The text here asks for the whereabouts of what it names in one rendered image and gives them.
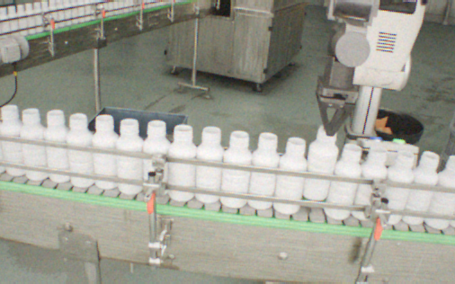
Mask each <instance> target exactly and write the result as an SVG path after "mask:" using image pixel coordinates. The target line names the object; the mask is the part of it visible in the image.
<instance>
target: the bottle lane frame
mask: <svg viewBox="0 0 455 284"><path fill-rule="evenodd" d="M72 189H73V187H72V188H71V189H70V190H69V191H62V190H57V186H56V187H55V188H54V189H50V188H46V187H43V186H42V184H41V185H39V186H37V185H30V184H28V182H26V183H18V182H13V179H12V180H11V181H9V182H6V181H0V240H2V241H7V242H13V243H18V244H24V245H30V246H36V247H41V248H48V249H50V250H54V251H60V250H59V243H58V234H59V232H60V231H61V230H62V229H63V228H64V229H66V230H70V231H77V232H83V233H89V234H91V235H92V236H93V237H94V238H95V239H96V240H97V245H98V256H99V258H104V259H109V260H112V261H116V262H127V263H135V264H140V265H147V266H150V259H149V249H148V246H149V220H148V213H147V203H145V202H142V201H137V196H136V197H135V198H134V199H133V200H123V199H120V195H119V196H118V197H117V198H113V197H108V196H103V193H102V194H101V195H94V194H88V193H87V192H88V190H87V191H85V193H82V192H74V191H72ZM162 217H164V218H169V219H170V231H167V232H166V235H170V246H167V247H166V248H165V250H164V255H163V258H162V259H165V261H164V264H162V265H161V266H160V267H157V268H160V269H168V270H174V271H187V272H192V273H199V274H207V275H212V276H220V277H227V278H233V279H247V280H259V281H265V282H272V283H278V282H279V283H285V284H354V281H355V279H356V278H357V275H358V273H359V265H360V264H361V260H362V257H363V255H364V252H365V248H366V245H367V243H368V241H369V237H370V231H371V229H372V228H367V227H362V226H361V223H359V226H345V225H344V223H342V224H341V225H334V224H329V223H327V221H326V220H325V223H324V224H320V223H314V222H310V219H309V218H308V219H307V221H298V220H294V219H293V218H292V217H290V220H285V219H278V218H275V215H272V217H258V216H257V212H255V213H254V215H253V216H249V215H242V214H239V210H237V213H228V212H223V211H222V208H220V209H219V211H213V210H206V209H204V206H202V207H201V209H193V208H188V204H187V202H186V204H185V205H184V207H178V206H171V205H170V201H168V202H167V203H166V204H165V205H163V204H156V240H159V238H160V235H161V233H163V231H164V230H162ZM408 229H409V230H408V232H407V231H400V230H395V229H394V227H392V229H391V230H384V229H383V231H382V234H381V237H380V238H379V239H377V241H376V244H375V247H374V250H373V253H372V256H371V258H370V264H372V265H371V268H374V272H372V273H371V275H370V276H369V278H368V283H369V284H455V235H444V234H443V233H442V231H441V230H440V232H441V233H440V234H439V235H438V234H431V233H429V234H428V233H427V232H426V231H425V232H424V233H419V232H411V230H410V228H408Z"/></svg>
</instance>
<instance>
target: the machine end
mask: <svg viewBox="0 0 455 284"><path fill-rule="evenodd" d="M309 4H310V1H308V0H232V3H231V9H230V10H226V11H223V12H220V13H214V14H208V15H205V18H201V19H200V23H199V42H198V61H197V64H196V70H197V71H202V72H206V73H215V74H220V75H227V76H231V77H235V78H239V79H244V80H248V81H252V82H256V87H255V88H252V91H253V92H255V93H261V92H262V91H263V89H262V88H259V84H260V83H261V84H262V83H264V82H265V81H266V80H267V79H269V78H270V77H275V78H280V77H281V76H280V75H278V74H277V72H278V71H280V70H281V69H282V68H284V67H285V66H287V65H290V66H295V65H296V63H293V62H292V61H293V60H295V59H296V58H297V57H298V56H299V53H300V49H302V45H301V41H302V36H303V25H304V19H305V15H306V16H307V12H306V8H307V5H309ZM193 38H194V19H190V20H188V21H185V22H179V23H176V24H172V25H169V26H167V34H166V49H165V55H166V61H167V64H168V65H172V66H173V67H174V70H173V71H170V72H169V74H170V75H180V72H179V71H176V67H185V68H189V69H192V59H193Z"/></svg>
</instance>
